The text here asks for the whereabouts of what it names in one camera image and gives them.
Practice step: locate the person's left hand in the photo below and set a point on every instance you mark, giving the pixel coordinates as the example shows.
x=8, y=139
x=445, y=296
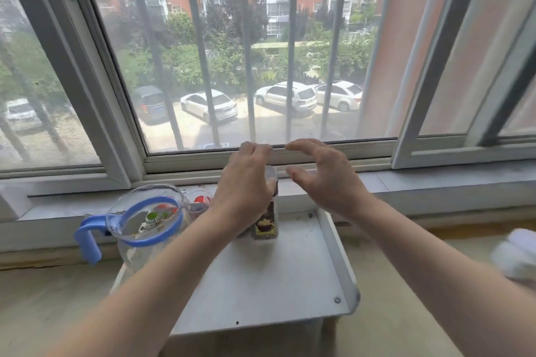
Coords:
x=241, y=189

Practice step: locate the person's right hand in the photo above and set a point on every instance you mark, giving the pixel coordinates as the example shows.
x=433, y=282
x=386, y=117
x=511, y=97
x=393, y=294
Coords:
x=335, y=185

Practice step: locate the person's right thumb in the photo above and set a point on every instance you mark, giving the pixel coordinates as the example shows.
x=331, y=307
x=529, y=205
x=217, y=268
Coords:
x=300, y=177

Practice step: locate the person's left fingers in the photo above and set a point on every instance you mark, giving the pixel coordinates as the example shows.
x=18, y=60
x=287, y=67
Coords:
x=255, y=149

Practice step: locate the person's right forearm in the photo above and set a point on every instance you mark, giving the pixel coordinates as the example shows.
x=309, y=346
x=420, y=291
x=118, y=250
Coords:
x=427, y=277

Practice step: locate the person's left forearm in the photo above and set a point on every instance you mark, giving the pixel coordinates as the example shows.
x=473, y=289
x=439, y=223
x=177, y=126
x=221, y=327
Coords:
x=167, y=281

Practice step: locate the clear jar with dark label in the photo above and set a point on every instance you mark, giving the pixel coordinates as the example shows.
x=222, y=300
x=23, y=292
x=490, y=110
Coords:
x=267, y=223

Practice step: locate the white sedan car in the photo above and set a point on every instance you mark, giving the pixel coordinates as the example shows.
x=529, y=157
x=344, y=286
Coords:
x=217, y=106

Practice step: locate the white suv car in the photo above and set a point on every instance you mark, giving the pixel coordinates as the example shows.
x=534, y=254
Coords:
x=301, y=97

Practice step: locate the glass cup with red print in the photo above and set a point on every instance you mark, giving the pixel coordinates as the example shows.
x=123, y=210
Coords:
x=197, y=204

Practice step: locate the white hatchback car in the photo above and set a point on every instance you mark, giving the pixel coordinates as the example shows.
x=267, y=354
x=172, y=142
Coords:
x=347, y=95

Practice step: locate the metal window security bars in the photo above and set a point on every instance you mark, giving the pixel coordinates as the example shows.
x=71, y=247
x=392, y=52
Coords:
x=247, y=55

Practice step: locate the green trees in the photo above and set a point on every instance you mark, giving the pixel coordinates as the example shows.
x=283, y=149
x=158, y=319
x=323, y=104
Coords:
x=226, y=55

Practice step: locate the small white rimmed table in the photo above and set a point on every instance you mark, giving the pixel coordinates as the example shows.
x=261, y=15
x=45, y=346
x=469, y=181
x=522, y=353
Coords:
x=276, y=277

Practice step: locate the grey van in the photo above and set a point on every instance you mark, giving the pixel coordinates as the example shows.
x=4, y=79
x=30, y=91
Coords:
x=150, y=103

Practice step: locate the grey stone window sill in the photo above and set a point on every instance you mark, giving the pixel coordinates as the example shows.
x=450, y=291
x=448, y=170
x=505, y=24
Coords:
x=439, y=191

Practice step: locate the white sliding window sash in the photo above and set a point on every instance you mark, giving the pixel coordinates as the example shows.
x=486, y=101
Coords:
x=104, y=118
x=439, y=55

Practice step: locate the white fluffy object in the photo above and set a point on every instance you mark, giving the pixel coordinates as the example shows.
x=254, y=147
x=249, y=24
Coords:
x=517, y=254

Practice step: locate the white car behind bars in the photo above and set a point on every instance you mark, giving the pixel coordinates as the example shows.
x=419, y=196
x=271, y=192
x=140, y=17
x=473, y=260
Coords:
x=21, y=114

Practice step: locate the white window frame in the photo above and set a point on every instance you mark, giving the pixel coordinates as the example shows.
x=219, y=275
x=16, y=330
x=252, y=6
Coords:
x=201, y=162

